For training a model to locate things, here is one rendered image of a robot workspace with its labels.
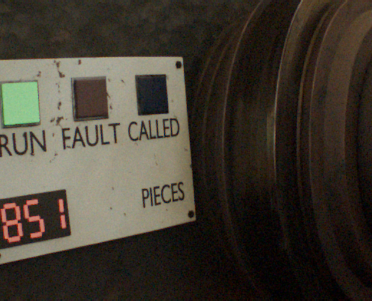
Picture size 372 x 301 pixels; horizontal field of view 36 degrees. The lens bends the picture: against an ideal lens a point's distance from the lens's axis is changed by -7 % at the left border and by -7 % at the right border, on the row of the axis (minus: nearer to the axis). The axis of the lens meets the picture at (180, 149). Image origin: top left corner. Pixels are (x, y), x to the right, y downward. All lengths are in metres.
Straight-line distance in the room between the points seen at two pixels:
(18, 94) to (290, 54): 0.26
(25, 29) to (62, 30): 0.04
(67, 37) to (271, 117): 0.21
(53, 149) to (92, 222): 0.08
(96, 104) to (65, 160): 0.06
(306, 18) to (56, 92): 0.27
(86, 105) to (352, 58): 0.28
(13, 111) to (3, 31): 0.08
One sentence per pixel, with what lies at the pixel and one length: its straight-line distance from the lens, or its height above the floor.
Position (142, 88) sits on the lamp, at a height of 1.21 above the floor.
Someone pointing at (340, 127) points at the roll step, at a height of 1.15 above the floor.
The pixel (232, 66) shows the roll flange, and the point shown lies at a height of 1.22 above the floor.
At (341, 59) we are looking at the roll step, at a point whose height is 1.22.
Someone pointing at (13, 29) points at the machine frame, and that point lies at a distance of 0.57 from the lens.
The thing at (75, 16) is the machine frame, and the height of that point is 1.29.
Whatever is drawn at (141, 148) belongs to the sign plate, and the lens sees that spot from 0.62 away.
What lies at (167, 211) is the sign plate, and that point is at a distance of 0.64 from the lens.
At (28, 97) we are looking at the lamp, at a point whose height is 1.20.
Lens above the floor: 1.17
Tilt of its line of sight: 3 degrees down
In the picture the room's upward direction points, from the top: 5 degrees counter-clockwise
